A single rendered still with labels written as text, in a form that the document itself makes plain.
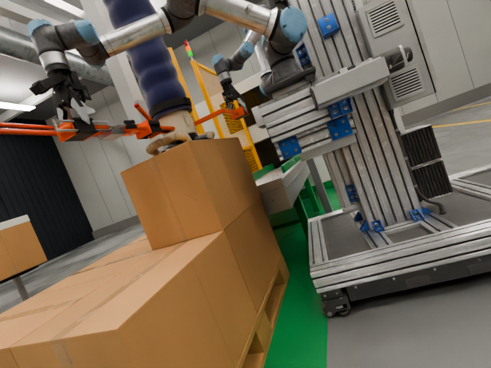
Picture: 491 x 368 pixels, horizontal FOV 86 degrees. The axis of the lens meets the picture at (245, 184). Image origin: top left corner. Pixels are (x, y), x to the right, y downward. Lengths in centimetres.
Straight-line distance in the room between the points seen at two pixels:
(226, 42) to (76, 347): 1131
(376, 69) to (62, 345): 124
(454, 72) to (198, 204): 1118
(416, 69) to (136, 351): 143
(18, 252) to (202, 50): 1034
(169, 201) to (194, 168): 20
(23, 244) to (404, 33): 278
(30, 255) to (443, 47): 1180
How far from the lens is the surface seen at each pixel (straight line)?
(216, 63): 169
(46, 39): 114
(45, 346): 89
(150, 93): 148
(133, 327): 71
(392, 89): 141
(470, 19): 1236
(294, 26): 116
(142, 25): 125
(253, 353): 130
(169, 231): 126
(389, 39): 145
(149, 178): 125
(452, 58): 1190
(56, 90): 109
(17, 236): 269
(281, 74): 123
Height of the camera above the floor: 77
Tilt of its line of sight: 4 degrees down
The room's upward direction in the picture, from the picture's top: 21 degrees counter-clockwise
